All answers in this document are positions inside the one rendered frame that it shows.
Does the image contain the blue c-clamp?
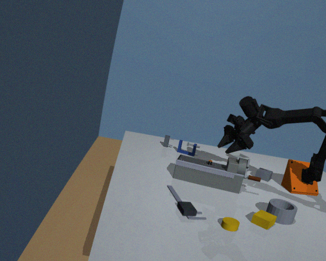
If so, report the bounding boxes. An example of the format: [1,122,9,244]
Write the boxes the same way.
[177,140,199,157]

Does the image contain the yellow short cylinder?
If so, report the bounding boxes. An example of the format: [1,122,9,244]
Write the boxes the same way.
[221,217,240,231]

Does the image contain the yellow block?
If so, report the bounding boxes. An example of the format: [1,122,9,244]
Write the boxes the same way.
[251,210,277,229]

